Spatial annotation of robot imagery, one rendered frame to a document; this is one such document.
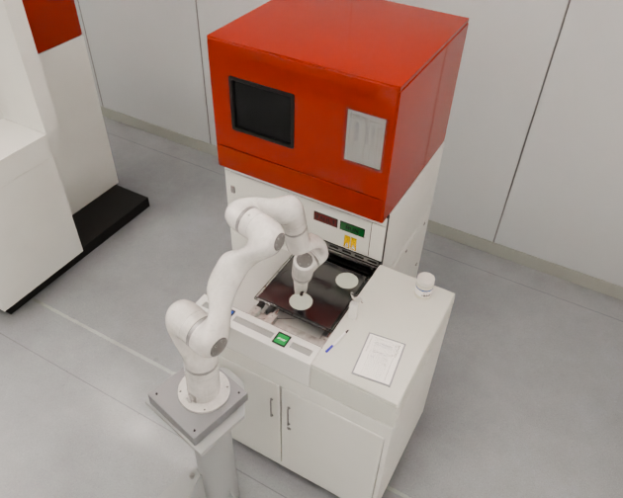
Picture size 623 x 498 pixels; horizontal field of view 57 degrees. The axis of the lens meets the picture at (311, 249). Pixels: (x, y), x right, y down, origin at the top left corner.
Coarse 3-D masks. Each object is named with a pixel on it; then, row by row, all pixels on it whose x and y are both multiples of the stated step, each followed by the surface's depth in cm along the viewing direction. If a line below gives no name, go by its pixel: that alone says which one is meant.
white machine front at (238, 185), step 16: (240, 176) 265; (240, 192) 272; (256, 192) 266; (272, 192) 261; (288, 192) 256; (304, 208) 257; (320, 208) 252; (336, 208) 247; (320, 224) 258; (336, 224) 253; (352, 224) 248; (368, 224) 244; (384, 224) 239; (336, 240) 259; (368, 240) 249; (384, 240) 245; (368, 256) 255; (368, 272) 263
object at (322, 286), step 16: (288, 272) 258; (320, 272) 258; (336, 272) 258; (352, 272) 259; (272, 288) 250; (288, 288) 250; (320, 288) 251; (336, 288) 251; (352, 288) 251; (288, 304) 243; (320, 304) 244; (336, 304) 244; (320, 320) 237
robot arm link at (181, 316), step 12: (180, 300) 190; (168, 312) 188; (180, 312) 186; (192, 312) 186; (204, 312) 188; (168, 324) 188; (180, 324) 185; (192, 324) 183; (180, 336) 186; (180, 348) 193; (192, 360) 193; (204, 360) 194; (216, 360) 198; (192, 372) 196; (204, 372) 196
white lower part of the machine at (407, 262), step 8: (424, 216) 303; (424, 224) 310; (232, 232) 292; (416, 232) 299; (424, 232) 319; (232, 240) 297; (240, 240) 293; (408, 240) 289; (416, 240) 306; (232, 248) 301; (240, 248) 297; (408, 248) 295; (416, 248) 314; (400, 256) 286; (408, 256) 302; (416, 256) 322; (392, 264) 275; (400, 264) 292; (408, 264) 310; (416, 264) 331; (400, 272) 298; (408, 272) 317; (416, 272) 340
